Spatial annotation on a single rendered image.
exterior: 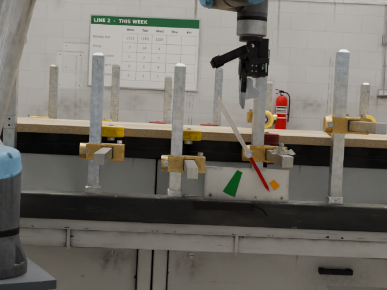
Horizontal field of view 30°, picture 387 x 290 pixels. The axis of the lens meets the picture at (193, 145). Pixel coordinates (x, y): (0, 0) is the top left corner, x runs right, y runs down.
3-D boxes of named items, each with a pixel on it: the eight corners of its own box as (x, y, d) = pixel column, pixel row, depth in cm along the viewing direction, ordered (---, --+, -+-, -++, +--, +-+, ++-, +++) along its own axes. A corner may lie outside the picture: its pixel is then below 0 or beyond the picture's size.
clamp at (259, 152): (286, 163, 222) (287, 147, 222) (242, 161, 221) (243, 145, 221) (283, 161, 228) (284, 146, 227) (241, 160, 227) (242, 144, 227)
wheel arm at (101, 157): (105, 168, 192) (105, 152, 192) (92, 167, 192) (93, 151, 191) (116, 156, 235) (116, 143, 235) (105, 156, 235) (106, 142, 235)
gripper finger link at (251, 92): (260, 109, 212) (261, 77, 212) (239, 108, 212) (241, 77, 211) (258, 109, 215) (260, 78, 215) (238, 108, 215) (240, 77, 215)
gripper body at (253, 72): (268, 78, 211) (269, 37, 210) (238, 76, 211) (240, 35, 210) (264, 79, 219) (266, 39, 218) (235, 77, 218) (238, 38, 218)
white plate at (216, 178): (288, 202, 222) (289, 170, 222) (203, 198, 221) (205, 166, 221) (287, 202, 223) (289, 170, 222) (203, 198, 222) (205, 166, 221)
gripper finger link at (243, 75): (246, 92, 210) (247, 61, 210) (241, 92, 210) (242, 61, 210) (245, 92, 215) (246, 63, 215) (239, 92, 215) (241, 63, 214)
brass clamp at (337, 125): (369, 134, 222) (370, 118, 222) (326, 132, 221) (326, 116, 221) (364, 134, 228) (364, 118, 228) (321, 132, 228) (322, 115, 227)
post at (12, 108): (14, 190, 219) (19, 41, 217) (-3, 190, 219) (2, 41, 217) (16, 189, 224) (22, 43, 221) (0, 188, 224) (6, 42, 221)
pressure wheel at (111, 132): (127, 160, 234) (129, 125, 233) (109, 161, 228) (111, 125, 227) (110, 158, 239) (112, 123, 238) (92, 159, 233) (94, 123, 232)
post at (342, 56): (341, 204, 224) (349, 49, 222) (329, 204, 224) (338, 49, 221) (338, 203, 228) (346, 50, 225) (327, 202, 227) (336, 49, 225)
